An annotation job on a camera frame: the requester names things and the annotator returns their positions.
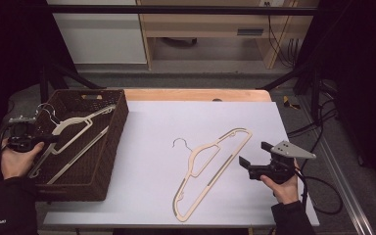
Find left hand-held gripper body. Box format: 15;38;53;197
6;115;46;153

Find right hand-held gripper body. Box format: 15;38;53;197
248;140;317;185

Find beige wooden clothes hanger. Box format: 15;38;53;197
171;126;254;223
27;102;118;186

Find brown wicker basket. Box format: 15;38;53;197
28;88;130;203

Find person's left hand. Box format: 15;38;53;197
0;139;46;181

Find person's right hand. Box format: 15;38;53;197
259;175;300;206

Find yellow and black clip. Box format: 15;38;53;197
282;95;302;111

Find black metal stand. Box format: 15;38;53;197
259;61;325;122
38;62;106;106

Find wooden table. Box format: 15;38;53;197
123;88;272;103

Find dark curtain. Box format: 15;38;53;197
0;0;76;158
299;0;376;200

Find white table sheet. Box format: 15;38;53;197
42;100;321;227

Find white cabinet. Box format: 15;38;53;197
45;0;148;65

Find light wooden desk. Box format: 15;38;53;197
136;0;321;71

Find black floor cables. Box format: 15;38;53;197
286;81;341;139

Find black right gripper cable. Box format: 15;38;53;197
294;166;344;216

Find aluminium rail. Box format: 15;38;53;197
298;97;375;235

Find black hanging cables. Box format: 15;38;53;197
266;14;300;69

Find black horizontal frame bar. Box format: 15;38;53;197
45;4;319;16

